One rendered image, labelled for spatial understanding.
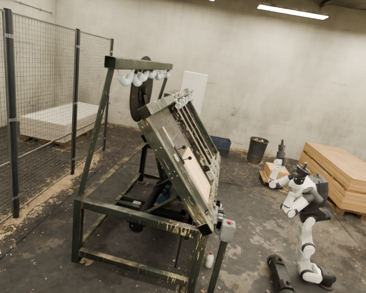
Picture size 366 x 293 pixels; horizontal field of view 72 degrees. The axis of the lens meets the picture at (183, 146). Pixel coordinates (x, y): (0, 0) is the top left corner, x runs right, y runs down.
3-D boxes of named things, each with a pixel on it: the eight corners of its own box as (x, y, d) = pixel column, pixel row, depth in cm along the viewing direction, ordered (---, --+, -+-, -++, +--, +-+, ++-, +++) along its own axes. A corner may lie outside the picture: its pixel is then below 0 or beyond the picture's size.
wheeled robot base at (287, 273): (318, 277, 318) (327, 255, 307) (337, 315, 269) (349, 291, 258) (267, 265, 321) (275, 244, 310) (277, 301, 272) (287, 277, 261)
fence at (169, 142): (204, 210, 258) (208, 208, 257) (158, 129, 241) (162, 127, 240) (205, 207, 262) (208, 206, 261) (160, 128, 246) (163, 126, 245)
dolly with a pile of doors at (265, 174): (285, 190, 553) (291, 174, 540) (261, 186, 555) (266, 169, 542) (278, 179, 611) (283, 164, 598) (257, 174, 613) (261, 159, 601)
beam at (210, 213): (203, 237, 238) (213, 233, 234) (196, 227, 236) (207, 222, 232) (215, 159, 446) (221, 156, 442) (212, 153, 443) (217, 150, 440)
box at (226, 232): (231, 244, 235) (235, 228, 229) (218, 240, 236) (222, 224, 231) (230, 236, 246) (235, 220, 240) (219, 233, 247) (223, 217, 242)
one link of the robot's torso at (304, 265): (308, 269, 297) (310, 235, 283) (315, 283, 278) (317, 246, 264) (294, 269, 299) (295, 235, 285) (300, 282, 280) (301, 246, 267)
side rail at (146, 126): (196, 226, 236) (207, 222, 233) (136, 123, 217) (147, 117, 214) (197, 222, 241) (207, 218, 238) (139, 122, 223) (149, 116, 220)
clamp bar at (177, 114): (210, 181, 325) (226, 173, 318) (164, 98, 305) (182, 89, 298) (210, 178, 335) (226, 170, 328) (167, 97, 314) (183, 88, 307)
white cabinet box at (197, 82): (192, 154, 668) (207, 75, 603) (170, 150, 670) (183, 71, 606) (193, 147, 725) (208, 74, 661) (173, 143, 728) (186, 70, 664)
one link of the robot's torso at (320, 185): (319, 196, 276) (316, 167, 267) (333, 213, 244) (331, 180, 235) (291, 200, 281) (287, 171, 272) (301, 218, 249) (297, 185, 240)
